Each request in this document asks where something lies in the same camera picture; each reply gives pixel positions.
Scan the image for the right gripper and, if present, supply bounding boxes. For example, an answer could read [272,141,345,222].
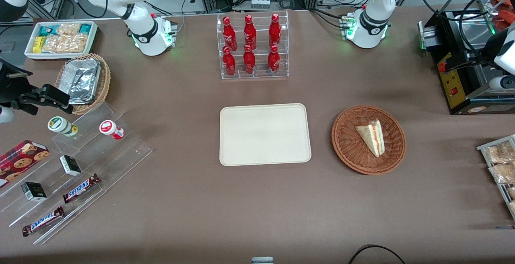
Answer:
[0,59,75,114]

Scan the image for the steel warmer pan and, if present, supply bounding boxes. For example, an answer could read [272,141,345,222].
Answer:
[447,12,495,51]

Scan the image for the silver foil container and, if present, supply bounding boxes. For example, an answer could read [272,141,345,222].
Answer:
[60,58,102,105]

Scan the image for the red plaid cookie box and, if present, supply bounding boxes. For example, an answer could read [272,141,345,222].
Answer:
[0,140,50,188]

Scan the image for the light tan wicker basket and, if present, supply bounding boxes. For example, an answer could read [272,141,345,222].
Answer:
[54,53,111,116]

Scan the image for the clear acrylic bottle rack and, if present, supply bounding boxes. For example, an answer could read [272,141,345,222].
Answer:
[216,10,289,80]

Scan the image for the green lid white cup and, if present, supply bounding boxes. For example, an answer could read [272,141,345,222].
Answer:
[47,116,79,138]

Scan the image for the triangular sandwich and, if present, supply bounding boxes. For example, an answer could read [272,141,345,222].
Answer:
[355,119,385,158]

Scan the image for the brown Snickers bar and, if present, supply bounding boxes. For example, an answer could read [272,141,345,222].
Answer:
[22,206,65,237]
[62,173,101,204]

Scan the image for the red cola bottle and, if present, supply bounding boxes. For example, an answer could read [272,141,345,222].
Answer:
[243,14,257,51]
[222,46,237,76]
[243,44,256,74]
[222,16,238,52]
[268,44,280,75]
[268,13,282,48]

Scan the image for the beige plastic tray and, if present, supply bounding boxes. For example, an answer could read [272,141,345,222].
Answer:
[219,103,312,167]

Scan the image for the large clear cracker bag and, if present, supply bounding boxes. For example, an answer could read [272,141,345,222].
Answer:
[42,34,88,54]

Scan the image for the black hot dog warmer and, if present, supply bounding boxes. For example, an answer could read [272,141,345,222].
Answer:
[418,0,515,116]

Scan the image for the brown wicker basket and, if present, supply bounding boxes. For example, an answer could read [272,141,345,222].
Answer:
[331,105,406,175]

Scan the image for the black cable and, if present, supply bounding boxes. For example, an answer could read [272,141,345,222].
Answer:
[348,245,407,264]

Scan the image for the clear acrylic stepped display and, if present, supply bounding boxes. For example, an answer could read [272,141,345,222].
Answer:
[0,102,152,245]

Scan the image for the red sausages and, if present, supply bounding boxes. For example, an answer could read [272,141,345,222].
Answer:
[489,0,515,32]

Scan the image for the red lid white cup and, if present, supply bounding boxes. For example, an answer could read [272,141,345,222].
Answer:
[99,120,124,140]

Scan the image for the grey snack display tray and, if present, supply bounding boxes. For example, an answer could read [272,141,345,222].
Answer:
[477,134,515,220]

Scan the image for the white plastic snack bin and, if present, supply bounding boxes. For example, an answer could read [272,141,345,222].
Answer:
[24,21,99,61]

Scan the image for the small clear cracker bag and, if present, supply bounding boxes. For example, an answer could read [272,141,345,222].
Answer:
[56,23,81,36]

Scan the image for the small black box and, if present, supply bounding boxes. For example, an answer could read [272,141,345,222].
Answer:
[60,155,82,177]
[21,182,47,202]

